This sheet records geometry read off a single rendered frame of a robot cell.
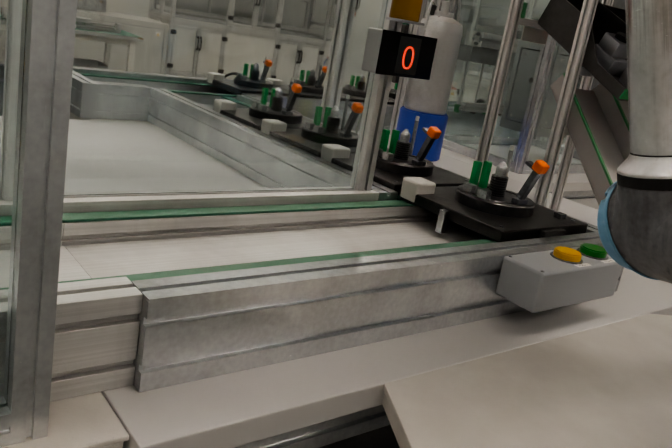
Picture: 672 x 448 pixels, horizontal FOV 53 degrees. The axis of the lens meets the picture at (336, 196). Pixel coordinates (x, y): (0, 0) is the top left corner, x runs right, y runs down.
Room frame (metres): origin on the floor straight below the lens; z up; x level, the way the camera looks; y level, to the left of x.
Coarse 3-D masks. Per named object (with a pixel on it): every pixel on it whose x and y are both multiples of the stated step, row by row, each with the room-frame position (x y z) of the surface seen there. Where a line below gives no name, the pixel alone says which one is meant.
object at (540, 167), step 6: (528, 162) 1.14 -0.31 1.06; (540, 162) 1.12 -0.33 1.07; (534, 168) 1.12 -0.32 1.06; (540, 168) 1.11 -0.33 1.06; (546, 168) 1.12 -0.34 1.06; (534, 174) 1.12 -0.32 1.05; (540, 174) 1.13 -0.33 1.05; (528, 180) 1.13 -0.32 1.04; (534, 180) 1.13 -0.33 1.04; (522, 186) 1.14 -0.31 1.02; (528, 186) 1.13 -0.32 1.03; (522, 192) 1.14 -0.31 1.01; (528, 192) 1.14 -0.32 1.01; (522, 198) 1.14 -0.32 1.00
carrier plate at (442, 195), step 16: (400, 192) 1.20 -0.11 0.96; (448, 192) 1.23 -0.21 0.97; (432, 208) 1.13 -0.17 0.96; (448, 208) 1.11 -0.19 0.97; (464, 208) 1.12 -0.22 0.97; (544, 208) 1.23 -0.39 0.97; (464, 224) 1.08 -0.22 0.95; (480, 224) 1.05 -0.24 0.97; (496, 224) 1.05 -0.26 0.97; (512, 224) 1.07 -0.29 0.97; (528, 224) 1.09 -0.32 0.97; (544, 224) 1.11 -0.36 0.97; (560, 224) 1.13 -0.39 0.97; (576, 224) 1.15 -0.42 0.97; (496, 240) 1.02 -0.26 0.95; (512, 240) 1.03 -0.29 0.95
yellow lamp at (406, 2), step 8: (392, 0) 1.15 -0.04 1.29; (400, 0) 1.13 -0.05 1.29; (408, 0) 1.13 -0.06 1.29; (416, 0) 1.13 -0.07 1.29; (392, 8) 1.14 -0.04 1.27; (400, 8) 1.13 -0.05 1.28; (408, 8) 1.13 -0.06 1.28; (416, 8) 1.14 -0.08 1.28; (392, 16) 1.14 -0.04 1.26; (400, 16) 1.13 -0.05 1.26; (408, 16) 1.13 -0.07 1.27; (416, 16) 1.14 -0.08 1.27
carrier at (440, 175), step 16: (416, 128) 1.44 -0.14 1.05; (384, 144) 1.40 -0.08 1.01; (400, 144) 1.37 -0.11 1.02; (384, 160) 1.32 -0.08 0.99; (400, 160) 1.35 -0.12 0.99; (416, 160) 1.34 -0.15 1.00; (384, 176) 1.27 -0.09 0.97; (400, 176) 1.29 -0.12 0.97; (416, 176) 1.32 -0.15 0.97; (432, 176) 1.35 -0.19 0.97; (448, 176) 1.38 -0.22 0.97
